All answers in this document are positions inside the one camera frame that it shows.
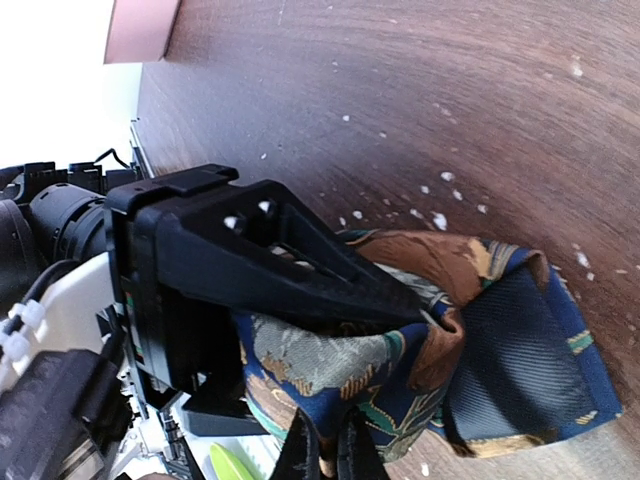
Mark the aluminium front rail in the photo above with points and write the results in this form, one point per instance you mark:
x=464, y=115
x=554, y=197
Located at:
x=139, y=156

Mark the brown green patterned tie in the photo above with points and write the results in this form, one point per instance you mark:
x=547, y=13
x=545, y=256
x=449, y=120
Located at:
x=501, y=361

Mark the pink divided organizer box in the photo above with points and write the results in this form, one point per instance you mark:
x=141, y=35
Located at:
x=140, y=30

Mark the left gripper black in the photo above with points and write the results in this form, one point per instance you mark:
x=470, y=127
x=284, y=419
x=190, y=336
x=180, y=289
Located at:
x=180, y=244

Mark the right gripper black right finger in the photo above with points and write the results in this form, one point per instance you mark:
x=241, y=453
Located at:
x=357, y=457

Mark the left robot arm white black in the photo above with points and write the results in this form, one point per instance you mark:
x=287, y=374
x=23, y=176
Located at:
x=68, y=222

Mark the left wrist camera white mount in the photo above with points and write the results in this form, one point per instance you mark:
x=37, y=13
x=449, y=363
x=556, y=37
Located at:
x=63, y=414

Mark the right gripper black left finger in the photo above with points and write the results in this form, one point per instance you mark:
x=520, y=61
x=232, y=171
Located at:
x=300, y=455

